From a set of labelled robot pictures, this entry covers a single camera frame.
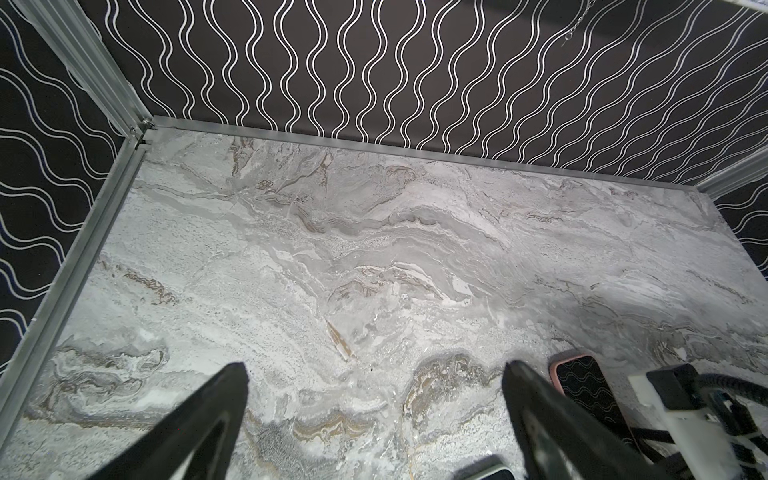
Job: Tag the black phone middle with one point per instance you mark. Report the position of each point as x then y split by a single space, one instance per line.
485 471

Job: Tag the black smartphone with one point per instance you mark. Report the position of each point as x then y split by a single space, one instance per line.
599 401

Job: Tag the pink phone case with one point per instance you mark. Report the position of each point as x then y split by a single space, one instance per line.
571 371

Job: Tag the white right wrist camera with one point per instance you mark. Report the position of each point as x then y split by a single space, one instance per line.
707 419

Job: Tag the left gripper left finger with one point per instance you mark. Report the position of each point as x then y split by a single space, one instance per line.
201 433

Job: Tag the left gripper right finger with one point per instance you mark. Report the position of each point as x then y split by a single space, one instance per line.
559 439

